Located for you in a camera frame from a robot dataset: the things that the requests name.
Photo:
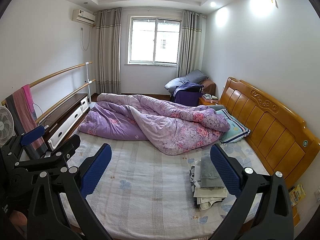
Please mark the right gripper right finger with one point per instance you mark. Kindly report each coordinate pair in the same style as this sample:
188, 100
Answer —
273, 219

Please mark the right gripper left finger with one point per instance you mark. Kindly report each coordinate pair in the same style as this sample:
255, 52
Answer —
48, 216

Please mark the grey hooded sweatshirt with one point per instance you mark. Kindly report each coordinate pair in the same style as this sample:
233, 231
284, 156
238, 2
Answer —
209, 175

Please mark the stack of folded clothes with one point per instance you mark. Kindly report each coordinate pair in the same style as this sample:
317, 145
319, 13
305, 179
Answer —
204, 199

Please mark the person's left hand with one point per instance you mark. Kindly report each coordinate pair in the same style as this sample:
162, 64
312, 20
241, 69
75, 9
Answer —
19, 221

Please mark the yellow snack bag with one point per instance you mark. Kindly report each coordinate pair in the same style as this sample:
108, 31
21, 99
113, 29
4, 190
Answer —
297, 194

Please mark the dark low tv cabinet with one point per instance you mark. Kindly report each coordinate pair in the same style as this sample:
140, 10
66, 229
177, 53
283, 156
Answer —
58, 123

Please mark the white standing fan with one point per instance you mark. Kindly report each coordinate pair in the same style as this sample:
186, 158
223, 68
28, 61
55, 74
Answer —
6, 125

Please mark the white patterned bed sheet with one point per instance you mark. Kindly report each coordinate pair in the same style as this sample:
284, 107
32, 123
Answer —
145, 194

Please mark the wooden bed headboard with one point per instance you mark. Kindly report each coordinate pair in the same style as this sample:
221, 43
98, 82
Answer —
279, 137

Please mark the light blue pillow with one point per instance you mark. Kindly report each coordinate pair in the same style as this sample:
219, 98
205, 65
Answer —
237, 130

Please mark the pink towel on bar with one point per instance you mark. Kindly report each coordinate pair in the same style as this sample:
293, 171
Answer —
20, 105

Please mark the lower wooden ballet bar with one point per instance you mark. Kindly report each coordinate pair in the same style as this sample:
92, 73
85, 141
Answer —
47, 112

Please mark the purple floral quilt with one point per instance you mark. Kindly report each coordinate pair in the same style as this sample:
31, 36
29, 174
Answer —
171, 127

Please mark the wooden bedside table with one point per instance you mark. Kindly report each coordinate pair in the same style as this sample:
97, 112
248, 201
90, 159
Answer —
207, 102

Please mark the dark purple blanket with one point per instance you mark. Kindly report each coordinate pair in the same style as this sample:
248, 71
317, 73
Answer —
187, 94

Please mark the dark grey pillow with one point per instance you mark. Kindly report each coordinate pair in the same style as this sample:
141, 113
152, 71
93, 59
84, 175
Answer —
194, 77

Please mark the window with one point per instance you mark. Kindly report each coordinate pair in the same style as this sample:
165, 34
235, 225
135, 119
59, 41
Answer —
154, 41

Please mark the left grey curtain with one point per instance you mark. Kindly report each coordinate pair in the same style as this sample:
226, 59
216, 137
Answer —
107, 51

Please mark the grey curtain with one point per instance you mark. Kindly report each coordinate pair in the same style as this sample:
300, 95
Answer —
191, 36
107, 51

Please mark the right grey curtain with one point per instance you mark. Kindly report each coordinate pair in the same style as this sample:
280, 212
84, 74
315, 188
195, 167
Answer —
191, 36

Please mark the white wall air conditioner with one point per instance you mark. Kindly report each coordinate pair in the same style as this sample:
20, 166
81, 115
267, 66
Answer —
82, 16

